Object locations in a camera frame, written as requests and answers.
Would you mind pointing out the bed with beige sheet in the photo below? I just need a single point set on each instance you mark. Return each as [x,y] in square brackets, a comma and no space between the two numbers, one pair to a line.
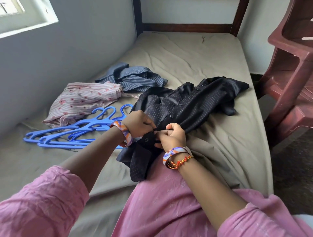
[195,58]

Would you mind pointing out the white trousers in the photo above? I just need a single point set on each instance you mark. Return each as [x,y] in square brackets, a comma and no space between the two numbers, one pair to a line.
[305,220]

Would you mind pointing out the person's left forearm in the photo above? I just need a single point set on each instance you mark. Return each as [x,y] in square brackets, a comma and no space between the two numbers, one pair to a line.
[93,158]

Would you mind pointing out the striped white purple bangle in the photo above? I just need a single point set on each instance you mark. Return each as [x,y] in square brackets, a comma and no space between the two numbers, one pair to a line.
[173,152]

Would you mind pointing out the person's left hand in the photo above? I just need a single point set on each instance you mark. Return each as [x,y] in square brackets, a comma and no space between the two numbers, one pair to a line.
[139,124]

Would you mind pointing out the white framed window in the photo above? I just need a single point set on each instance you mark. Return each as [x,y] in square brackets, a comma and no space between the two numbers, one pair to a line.
[34,22]

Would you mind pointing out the blue striped shirt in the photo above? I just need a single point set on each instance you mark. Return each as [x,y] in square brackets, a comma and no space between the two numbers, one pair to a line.
[132,78]

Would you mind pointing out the striped orange purple bangle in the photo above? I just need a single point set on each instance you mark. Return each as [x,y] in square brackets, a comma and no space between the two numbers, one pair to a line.
[122,132]

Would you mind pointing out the person's right forearm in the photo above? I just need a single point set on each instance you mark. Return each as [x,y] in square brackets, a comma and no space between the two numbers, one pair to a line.
[210,190]

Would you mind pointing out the pile of blue hangers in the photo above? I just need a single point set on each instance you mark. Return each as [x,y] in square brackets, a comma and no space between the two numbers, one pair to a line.
[63,134]

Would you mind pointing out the maroon plastic chair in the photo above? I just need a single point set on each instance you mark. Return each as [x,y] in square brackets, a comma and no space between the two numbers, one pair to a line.
[293,78]

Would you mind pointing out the dark wooden bed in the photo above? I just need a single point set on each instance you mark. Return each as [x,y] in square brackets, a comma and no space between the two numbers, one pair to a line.
[186,28]

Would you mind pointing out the person's right hand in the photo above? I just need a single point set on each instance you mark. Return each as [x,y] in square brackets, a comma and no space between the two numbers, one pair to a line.
[171,137]

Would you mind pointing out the pink floral striped garment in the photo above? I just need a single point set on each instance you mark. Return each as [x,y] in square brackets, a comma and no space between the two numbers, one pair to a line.
[83,100]

